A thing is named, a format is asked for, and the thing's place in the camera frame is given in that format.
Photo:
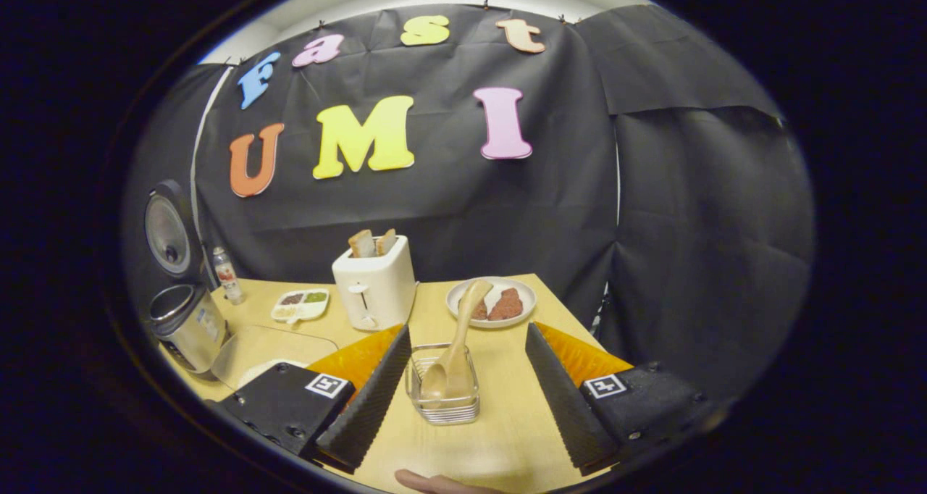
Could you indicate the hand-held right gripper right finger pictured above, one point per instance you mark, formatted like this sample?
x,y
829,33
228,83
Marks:
x,y
565,407

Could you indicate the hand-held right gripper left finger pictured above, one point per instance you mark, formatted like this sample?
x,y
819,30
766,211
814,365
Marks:
x,y
369,407

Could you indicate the wooden spoon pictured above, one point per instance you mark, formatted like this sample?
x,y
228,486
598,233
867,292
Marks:
x,y
456,363

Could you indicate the black and silver rice cooker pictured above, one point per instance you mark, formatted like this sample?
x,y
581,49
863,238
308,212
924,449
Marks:
x,y
188,327

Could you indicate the clear plastic container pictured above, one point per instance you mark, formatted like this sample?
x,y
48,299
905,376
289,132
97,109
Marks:
x,y
275,345

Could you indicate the white round plate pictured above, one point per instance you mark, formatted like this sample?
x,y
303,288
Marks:
x,y
527,300

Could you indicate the brown meat piece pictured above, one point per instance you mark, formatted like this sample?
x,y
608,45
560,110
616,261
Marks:
x,y
507,306
480,311

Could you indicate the white divided condiment dish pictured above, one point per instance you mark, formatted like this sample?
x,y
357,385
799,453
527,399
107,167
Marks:
x,y
300,307

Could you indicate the white toaster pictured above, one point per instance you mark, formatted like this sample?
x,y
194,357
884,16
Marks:
x,y
376,284

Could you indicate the toast slice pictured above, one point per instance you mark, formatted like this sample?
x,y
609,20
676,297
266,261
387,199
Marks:
x,y
386,242
361,244

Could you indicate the small clear bottle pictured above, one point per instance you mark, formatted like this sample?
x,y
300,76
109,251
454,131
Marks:
x,y
228,277

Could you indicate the black backdrop cloth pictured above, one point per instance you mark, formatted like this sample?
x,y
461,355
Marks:
x,y
463,211

